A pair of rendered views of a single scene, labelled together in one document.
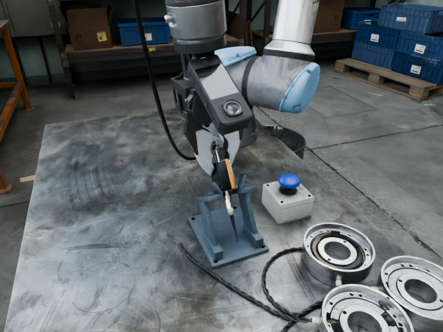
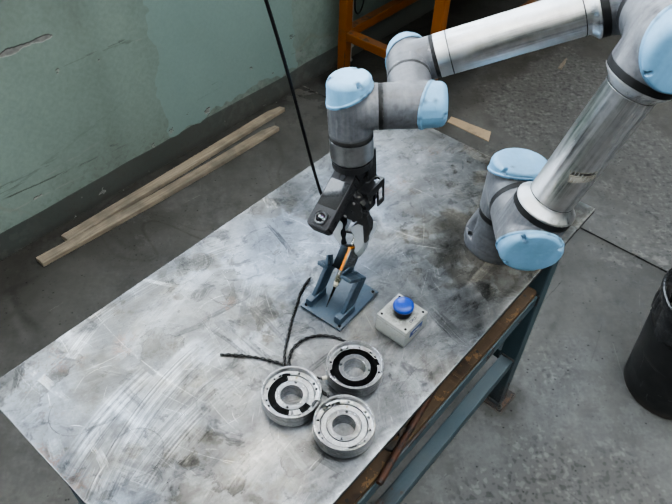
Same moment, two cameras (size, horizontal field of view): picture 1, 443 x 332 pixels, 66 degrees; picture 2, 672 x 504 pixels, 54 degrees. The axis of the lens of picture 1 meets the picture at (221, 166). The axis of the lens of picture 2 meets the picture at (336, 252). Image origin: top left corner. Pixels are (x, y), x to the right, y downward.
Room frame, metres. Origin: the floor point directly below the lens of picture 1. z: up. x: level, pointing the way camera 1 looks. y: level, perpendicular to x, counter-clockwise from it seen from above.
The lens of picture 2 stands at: (-0.01, -0.74, 1.83)
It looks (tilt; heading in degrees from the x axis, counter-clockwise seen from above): 46 degrees down; 59
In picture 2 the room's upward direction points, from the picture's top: 2 degrees clockwise
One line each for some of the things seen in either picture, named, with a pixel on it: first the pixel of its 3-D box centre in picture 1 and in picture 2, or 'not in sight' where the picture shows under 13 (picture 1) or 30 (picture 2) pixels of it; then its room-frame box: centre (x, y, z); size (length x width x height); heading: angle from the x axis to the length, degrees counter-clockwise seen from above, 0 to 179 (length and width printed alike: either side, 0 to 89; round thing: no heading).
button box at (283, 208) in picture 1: (285, 197); (403, 318); (0.53, -0.12, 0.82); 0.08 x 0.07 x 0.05; 20
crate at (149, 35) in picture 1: (144, 31); not in sight; (3.86, 0.83, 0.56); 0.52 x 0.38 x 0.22; 107
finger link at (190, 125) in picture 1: (199, 126); not in sight; (0.46, 0.03, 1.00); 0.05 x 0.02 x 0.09; 117
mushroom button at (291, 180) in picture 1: (288, 188); (402, 311); (0.52, -0.12, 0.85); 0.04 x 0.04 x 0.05
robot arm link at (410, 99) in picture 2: not in sight; (411, 99); (0.57, 0.00, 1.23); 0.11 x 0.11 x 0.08; 59
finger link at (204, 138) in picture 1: (198, 147); (345, 225); (0.48, 0.04, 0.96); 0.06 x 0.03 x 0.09; 27
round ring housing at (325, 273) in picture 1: (336, 254); (354, 370); (0.38, -0.18, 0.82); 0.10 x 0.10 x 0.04
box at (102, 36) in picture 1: (89, 26); not in sight; (3.65, 1.33, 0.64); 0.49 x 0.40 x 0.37; 115
